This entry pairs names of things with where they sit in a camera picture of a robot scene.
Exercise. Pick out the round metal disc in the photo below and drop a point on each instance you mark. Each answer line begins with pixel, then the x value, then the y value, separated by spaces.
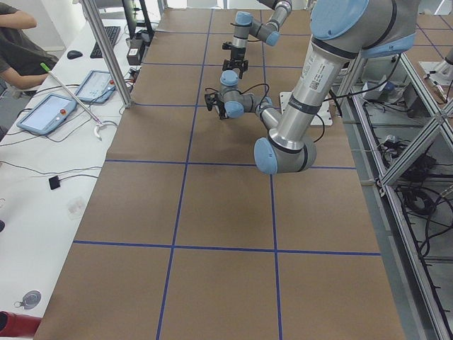
pixel 29 301

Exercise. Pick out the white reacher stick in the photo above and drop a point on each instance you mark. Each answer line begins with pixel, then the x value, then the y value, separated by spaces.
pixel 100 124

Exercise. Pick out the aluminium frame rack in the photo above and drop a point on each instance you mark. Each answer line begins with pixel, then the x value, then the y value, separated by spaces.
pixel 399 120

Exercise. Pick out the small black square puck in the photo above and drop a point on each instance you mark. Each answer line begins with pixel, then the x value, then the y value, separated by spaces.
pixel 54 182

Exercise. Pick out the aluminium frame post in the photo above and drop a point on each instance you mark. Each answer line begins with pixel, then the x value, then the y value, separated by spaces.
pixel 92 15

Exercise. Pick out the teach pendant tablet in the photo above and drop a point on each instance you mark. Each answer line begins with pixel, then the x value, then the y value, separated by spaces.
pixel 48 115
pixel 96 88

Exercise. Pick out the seated person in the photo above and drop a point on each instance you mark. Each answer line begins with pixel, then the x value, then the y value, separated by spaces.
pixel 21 58

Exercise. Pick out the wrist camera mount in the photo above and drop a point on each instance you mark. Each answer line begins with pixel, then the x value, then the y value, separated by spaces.
pixel 226 45

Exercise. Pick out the black computer mouse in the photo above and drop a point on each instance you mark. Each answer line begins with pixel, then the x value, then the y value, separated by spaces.
pixel 73 54

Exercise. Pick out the near teach pendant tablet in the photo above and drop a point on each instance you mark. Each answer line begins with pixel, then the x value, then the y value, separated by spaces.
pixel 48 115

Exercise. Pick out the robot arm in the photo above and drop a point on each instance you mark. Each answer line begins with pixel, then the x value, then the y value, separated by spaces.
pixel 340 31
pixel 245 25

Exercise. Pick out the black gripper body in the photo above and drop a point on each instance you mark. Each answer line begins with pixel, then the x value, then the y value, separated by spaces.
pixel 219 106
pixel 238 54

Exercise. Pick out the red object at corner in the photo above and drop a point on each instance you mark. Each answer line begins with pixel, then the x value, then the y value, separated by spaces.
pixel 19 325

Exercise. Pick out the black power adapter box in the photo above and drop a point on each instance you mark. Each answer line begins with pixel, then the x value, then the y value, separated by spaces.
pixel 135 52

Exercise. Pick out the far teach pendant tablet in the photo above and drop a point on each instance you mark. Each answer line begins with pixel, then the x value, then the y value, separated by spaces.
pixel 96 88

